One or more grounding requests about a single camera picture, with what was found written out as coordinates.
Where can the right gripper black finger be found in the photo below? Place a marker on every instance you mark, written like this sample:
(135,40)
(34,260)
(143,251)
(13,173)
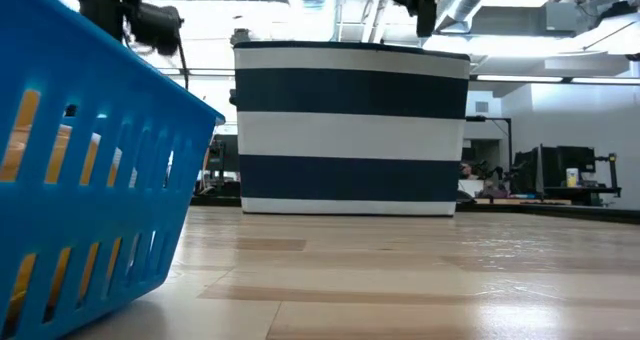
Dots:
(427,10)

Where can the black background robot arm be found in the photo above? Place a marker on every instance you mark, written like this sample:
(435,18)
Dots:
(502,172)

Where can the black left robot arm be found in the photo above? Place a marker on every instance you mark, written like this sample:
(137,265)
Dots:
(155,27)

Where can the navy white striped fabric bin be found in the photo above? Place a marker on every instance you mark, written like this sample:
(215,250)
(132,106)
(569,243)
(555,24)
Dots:
(350,180)

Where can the blue plastic slotted basket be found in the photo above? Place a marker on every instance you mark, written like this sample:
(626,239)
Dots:
(125,130)

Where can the grey ceiling ventilation box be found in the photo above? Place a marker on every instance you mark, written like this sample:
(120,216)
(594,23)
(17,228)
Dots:
(520,20)

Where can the long ceiling light strip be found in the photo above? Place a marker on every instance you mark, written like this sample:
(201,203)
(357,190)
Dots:
(520,78)
(212,72)
(610,80)

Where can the grey ceiling fixture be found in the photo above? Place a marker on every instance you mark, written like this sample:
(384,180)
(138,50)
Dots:
(240,36)

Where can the person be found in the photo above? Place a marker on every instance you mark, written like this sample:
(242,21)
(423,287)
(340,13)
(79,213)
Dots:
(466,171)

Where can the black computer monitor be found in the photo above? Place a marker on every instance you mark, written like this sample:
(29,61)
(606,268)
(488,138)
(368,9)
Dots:
(527,172)
(570,165)

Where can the wooden board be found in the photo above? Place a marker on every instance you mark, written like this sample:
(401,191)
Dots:
(525,201)

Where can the white canister yellow label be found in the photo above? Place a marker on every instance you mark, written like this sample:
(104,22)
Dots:
(572,177)

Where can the black desk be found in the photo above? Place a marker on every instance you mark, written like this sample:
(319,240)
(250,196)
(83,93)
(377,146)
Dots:
(585,192)

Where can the black background equipment rack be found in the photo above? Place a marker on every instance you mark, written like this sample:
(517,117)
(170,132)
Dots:
(218,157)

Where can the black clamp stand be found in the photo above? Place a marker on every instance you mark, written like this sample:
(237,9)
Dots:
(612,172)

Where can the black background table edge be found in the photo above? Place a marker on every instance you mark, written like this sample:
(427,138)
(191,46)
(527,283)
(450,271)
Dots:
(590,214)

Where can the silver ceiling duct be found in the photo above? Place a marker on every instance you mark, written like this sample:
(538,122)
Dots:
(467,2)

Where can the grey wall vent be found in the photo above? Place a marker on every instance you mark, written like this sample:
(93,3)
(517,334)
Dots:
(482,106)

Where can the black metal frame stand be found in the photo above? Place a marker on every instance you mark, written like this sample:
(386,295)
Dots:
(509,140)

